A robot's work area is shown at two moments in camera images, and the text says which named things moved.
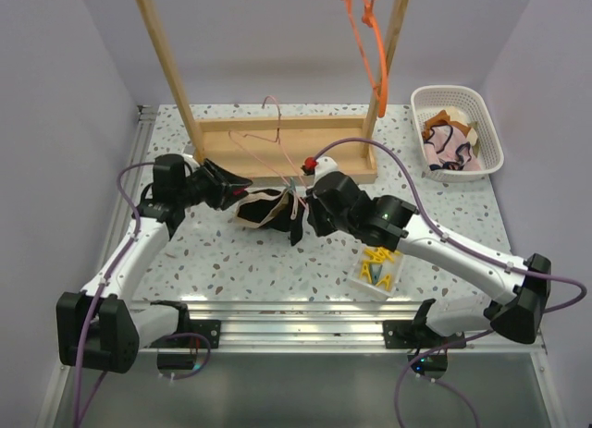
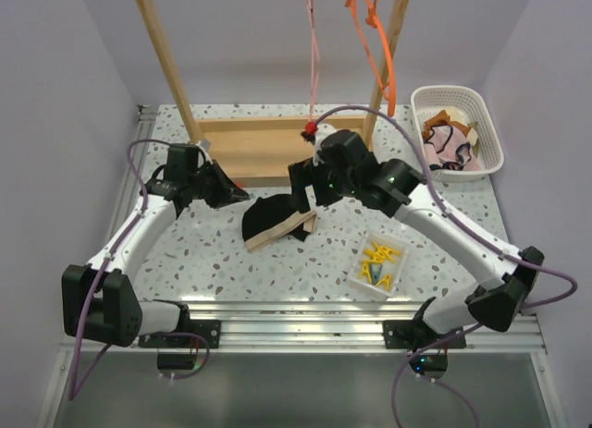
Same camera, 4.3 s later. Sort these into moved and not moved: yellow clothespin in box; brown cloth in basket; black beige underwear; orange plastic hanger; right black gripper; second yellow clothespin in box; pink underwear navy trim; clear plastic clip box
Moved: orange plastic hanger; right black gripper; black beige underwear
Not moved: second yellow clothespin in box; yellow clothespin in box; clear plastic clip box; pink underwear navy trim; brown cloth in basket
